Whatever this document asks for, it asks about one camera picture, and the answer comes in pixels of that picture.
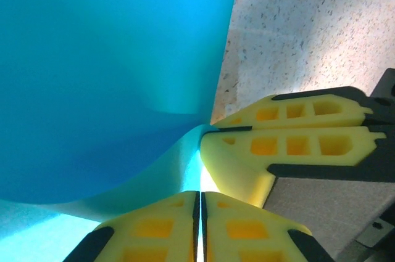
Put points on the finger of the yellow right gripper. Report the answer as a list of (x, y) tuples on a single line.
[(355, 114), (234, 169)]

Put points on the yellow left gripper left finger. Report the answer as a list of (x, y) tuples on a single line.
[(148, 237)]

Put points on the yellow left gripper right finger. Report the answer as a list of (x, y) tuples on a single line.
[(253, 240)]

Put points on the blue cloth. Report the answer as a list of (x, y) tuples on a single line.
[(92, 58)]

